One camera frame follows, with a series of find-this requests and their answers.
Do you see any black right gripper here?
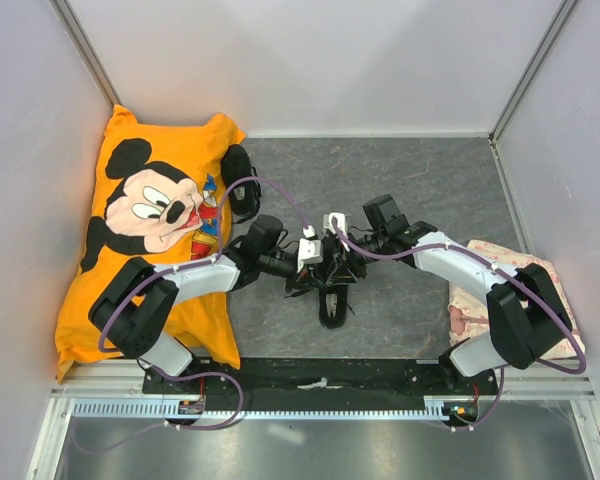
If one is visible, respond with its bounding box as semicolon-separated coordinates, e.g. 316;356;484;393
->
326;231;387;287

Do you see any black shoelace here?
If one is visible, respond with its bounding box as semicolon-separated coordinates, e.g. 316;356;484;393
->
282;249;369;319

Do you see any black canvas sneaker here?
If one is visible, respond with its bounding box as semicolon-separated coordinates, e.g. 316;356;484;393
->
318;284;349;329

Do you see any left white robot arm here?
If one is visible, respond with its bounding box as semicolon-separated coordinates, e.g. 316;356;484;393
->
88;215;324;393

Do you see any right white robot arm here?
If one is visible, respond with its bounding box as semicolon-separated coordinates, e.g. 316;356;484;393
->
323;195;575;394

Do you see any white tape scrap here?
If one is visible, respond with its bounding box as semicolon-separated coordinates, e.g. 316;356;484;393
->
297;377;342;391

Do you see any cream pink printed jacket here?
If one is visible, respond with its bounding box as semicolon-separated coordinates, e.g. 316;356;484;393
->
447;239;586;359

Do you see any orange Mickey Mouse pillow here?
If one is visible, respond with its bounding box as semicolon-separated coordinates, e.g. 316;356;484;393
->
55;105;245;378

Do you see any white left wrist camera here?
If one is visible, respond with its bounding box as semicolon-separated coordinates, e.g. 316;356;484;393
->
297;225;323;272

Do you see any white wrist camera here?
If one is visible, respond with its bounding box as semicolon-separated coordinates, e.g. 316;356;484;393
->
297;225;323;272
322;212;349;250

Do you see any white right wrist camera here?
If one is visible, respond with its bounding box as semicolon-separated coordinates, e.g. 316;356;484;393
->
322;212;349;250

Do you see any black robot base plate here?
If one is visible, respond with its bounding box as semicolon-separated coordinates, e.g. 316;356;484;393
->
142;356;498;404

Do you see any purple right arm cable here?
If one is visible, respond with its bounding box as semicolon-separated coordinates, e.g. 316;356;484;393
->
332;217;588;432

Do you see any grey slotted cable duct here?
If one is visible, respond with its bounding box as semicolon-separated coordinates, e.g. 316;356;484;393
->
72;398;454;421

